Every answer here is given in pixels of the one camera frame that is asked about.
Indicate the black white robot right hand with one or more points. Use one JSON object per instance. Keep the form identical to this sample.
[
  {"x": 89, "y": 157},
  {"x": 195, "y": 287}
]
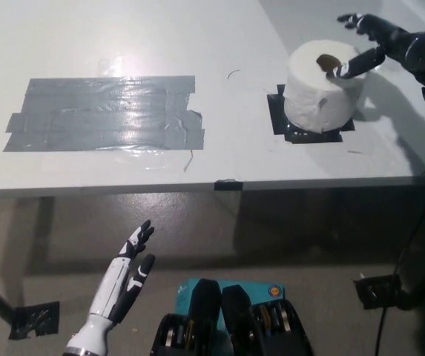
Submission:
[{"x": 394, "y": 39}]

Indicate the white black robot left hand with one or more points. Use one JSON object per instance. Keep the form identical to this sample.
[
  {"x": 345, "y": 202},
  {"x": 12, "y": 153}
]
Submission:
[{"x": 115, "y": 285}]

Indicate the white toilet paper roll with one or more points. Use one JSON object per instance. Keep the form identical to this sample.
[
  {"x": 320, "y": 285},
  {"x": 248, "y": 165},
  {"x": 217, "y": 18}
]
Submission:
[{"x": 319, "y": 100}]

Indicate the black teal robot body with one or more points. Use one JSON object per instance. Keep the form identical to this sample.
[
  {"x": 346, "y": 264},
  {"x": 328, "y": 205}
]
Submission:
[{"x": 230, "y": 326}]

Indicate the black floor tape patch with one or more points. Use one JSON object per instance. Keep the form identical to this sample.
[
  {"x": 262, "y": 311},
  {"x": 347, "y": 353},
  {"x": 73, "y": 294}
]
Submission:
[
  {"x": 377, "y": 293},
  {"x": 34, "y": 320}
]

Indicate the small black tape piece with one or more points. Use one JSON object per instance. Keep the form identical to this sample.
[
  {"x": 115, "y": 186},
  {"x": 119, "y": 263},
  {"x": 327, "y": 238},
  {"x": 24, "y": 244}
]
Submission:
[{"x": 227, "y": 184}]

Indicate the grey duct tape patch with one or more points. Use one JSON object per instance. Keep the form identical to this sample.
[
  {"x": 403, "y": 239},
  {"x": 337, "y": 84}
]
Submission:
[{"x": 101, "y": 115}]

